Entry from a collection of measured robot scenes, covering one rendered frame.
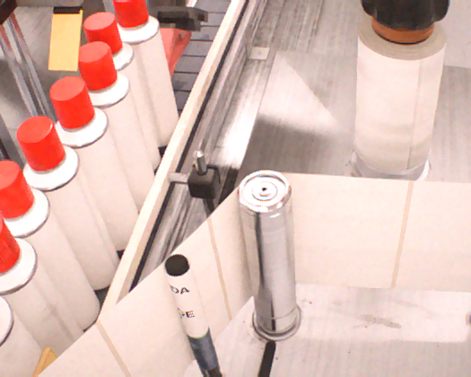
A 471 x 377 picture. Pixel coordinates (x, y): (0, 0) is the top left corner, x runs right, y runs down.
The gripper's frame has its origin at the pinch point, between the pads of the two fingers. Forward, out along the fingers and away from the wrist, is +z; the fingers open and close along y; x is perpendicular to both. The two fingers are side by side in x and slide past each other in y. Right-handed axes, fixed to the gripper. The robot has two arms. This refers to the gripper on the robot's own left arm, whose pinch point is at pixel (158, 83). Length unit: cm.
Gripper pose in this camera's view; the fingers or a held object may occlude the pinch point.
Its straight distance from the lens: 76.4
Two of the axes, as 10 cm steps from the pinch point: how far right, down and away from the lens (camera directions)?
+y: 9.7, 0.9, -2.4
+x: 2.5, -1.7, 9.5
